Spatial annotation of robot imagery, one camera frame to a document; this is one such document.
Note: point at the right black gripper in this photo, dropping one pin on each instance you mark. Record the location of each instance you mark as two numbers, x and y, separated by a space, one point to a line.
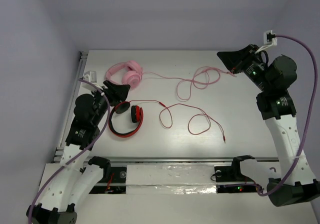
234 60

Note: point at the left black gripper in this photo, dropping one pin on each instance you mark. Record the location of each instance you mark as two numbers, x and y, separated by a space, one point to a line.
107 93

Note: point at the red black headphones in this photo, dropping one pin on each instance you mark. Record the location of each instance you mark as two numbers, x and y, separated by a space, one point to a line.
137 117

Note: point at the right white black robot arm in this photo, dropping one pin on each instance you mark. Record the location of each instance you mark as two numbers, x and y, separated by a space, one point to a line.
296 183

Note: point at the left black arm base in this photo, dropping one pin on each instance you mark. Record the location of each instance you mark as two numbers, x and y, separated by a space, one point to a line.
113 180

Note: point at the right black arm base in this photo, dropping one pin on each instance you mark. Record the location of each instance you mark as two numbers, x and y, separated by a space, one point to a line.
236 178

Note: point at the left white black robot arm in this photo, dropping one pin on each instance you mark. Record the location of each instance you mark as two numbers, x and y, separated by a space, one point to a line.
59 198

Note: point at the pink headphones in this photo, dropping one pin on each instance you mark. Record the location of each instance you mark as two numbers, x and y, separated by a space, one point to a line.
132 77

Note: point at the white foam block with tape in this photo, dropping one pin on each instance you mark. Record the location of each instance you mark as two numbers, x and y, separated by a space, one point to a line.
169 179

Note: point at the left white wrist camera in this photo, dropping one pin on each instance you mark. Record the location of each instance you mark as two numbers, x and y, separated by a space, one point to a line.
90 77

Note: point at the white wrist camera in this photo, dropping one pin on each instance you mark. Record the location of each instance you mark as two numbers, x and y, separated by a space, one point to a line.
90 77
269 40

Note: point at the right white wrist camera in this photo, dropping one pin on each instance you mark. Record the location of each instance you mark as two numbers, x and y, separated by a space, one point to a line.
269 40

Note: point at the aluminium rail left side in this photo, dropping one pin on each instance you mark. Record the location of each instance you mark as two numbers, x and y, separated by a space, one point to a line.
68 116

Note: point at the aluminium rail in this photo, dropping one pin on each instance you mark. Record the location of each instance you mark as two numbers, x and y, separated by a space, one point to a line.
57 159
68 116

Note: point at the aluminium rail front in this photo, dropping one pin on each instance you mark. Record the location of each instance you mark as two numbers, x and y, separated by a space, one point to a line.
57 159

